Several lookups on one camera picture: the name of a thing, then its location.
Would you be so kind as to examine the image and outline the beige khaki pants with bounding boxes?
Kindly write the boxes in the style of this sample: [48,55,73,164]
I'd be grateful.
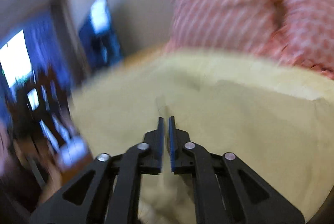
[71,72,333,219]

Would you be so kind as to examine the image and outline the yellow floral bed sheet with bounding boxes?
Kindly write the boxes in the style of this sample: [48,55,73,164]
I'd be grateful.
[123,46,333,103]

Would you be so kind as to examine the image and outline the black flat screen television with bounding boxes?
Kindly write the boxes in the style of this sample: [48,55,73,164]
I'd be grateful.
[78,0,123,73]

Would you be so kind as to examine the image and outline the right pink polka dot pillow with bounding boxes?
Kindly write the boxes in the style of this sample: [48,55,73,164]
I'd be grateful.
[264,0,333,79]

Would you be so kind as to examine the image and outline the pink polka dot pillow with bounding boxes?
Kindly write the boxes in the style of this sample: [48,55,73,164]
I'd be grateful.
[166,0,281,56]
[264,0,333,79]

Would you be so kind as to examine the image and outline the left pink polka dot pillow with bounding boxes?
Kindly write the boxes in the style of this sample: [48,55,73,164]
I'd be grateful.
[166,0,281,56]

